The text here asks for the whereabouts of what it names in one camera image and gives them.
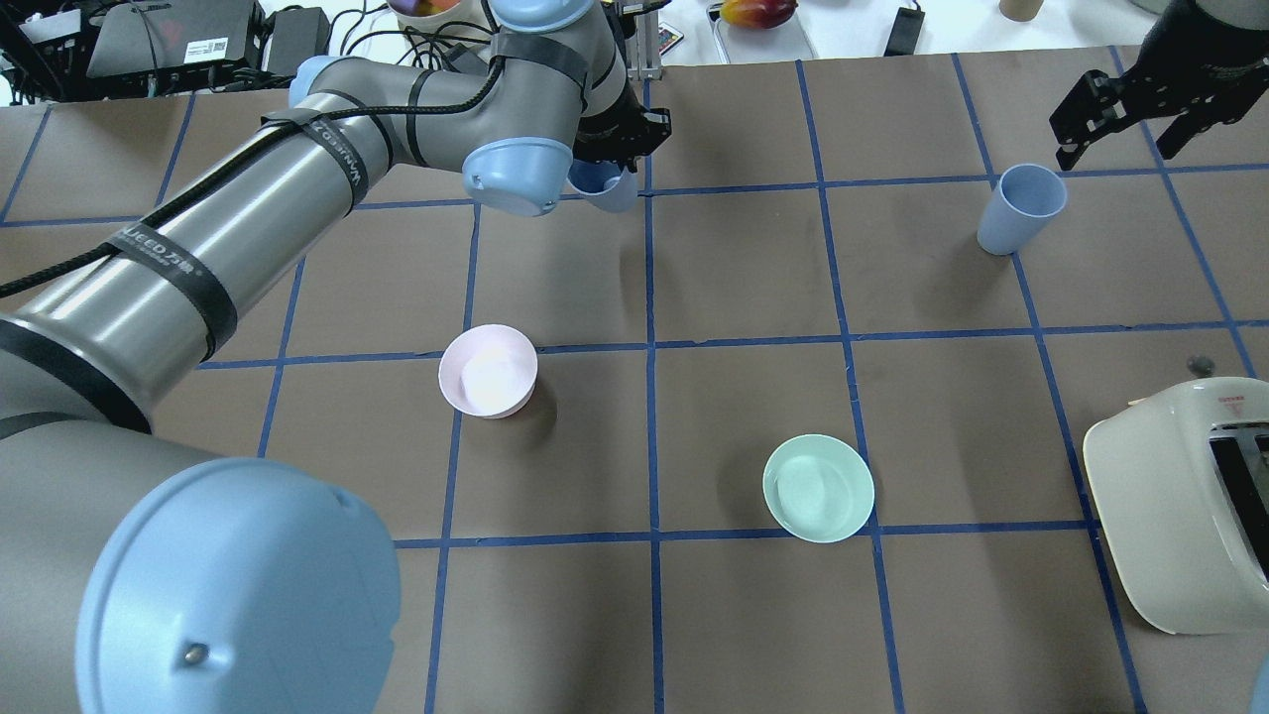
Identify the pink bowl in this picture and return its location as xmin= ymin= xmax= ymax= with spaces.
xmin=438 ymin=323 xmax=538 ymax=419

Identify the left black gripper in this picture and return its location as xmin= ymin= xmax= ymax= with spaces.
xmin=574 ymin=94 xmax=673 ymax=175

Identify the blue cup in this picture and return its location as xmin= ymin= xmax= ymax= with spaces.
xmin=978 ymin=164 xmax=1067 ymax=256
xmin=567 ymin=160 xmax=638 ymax=213

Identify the green bowl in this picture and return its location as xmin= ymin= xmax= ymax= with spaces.
xmin=761 ymin=432 xmax=876 ymax=545

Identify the black power adapter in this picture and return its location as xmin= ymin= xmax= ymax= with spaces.
xmin=882 ymin=6 xmax=926 ymax=58

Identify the bowl of coloured blocks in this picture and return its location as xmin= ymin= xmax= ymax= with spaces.
xmin=386 ymin=1 xmax=491 ymax=38

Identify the red mango fruit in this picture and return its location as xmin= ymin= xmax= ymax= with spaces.
xmin=717 ymin=0 xmax=798 ymax=29

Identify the aluminium frame post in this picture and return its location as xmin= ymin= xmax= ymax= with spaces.
xmin=618 ymin=1 xmax=662 ymax=81

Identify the small remote control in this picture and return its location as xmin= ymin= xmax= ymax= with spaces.
xmin=657 ymin=22 xmax=684 ymax=56

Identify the white toaster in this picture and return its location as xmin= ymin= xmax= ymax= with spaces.
xmin=1082 ymin=378 xmax=1268 ymax=635

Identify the black power brick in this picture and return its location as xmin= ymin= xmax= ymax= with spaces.
xmin=263 ymin=6 xmax=331 ymax=76

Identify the cardboard tube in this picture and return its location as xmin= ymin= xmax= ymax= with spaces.
xmin=997 ymin=0 xmax=1044 ymax=23

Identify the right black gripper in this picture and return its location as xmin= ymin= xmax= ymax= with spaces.
xmin=1049 ymin=1 xmax=1268 ymax=172

